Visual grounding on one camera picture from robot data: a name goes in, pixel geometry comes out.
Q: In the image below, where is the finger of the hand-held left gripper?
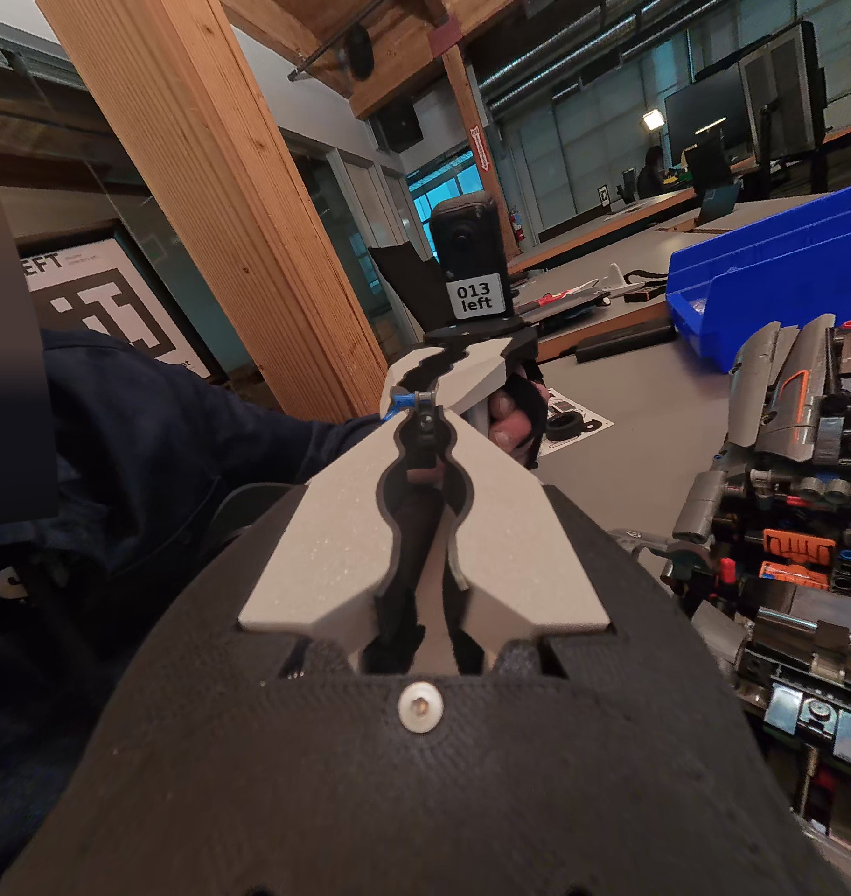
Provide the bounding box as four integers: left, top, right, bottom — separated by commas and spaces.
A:
380, 343, 444, 424
434, 336, 515, 429

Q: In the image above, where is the black white marker poster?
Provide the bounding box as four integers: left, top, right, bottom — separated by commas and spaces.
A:
16, 220, 213, 382

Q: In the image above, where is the person's left hand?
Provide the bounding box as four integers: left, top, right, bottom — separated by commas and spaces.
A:
487, 388, 536, 459

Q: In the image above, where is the black monitor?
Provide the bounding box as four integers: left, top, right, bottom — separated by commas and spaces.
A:
663, 63, 748, 151

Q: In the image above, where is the white paper sheet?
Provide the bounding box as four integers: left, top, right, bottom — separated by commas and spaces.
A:
537, 387, 615, 457

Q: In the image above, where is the long grey case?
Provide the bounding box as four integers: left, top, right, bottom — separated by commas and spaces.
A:
516, 287, 612, 330

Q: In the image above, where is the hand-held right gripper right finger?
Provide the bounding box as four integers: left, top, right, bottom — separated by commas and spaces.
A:
436, 406, 612, 676

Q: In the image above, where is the grey metal cabinet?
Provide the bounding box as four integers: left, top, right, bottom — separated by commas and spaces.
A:
738, 21, 829, 162

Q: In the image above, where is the small black lego assembly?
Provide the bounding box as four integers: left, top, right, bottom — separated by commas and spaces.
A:
389, 388, 446, 477

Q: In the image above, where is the dark laptop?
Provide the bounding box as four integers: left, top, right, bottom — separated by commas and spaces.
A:
695, 183, 743, 224

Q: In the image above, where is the person's left forearm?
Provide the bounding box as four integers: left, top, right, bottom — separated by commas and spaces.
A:
41, 329, 384, 533

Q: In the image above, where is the black wall speaker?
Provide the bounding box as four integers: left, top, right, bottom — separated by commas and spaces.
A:
380, 98, 423, 151

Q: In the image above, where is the lego car model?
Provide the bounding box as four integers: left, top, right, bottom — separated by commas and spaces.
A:
670, 314, 851, 610

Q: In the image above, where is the black power bank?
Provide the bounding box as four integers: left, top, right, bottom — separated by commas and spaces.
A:
574, 323, 678, 364

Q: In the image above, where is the blue storage bin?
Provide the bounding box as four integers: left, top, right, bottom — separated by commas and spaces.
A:
665, 183, 851, 375

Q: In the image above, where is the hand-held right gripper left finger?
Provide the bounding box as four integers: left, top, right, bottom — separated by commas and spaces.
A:
238, 409, 428, 676

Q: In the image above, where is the black office chair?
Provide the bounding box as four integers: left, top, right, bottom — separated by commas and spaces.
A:
367, 241, 433, 330

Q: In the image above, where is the wooden pillar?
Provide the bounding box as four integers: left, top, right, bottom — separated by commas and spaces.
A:
37, 0, 388, 424

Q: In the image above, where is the white plastic bracket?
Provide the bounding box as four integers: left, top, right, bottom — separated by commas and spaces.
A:
572, 265, 668, 302

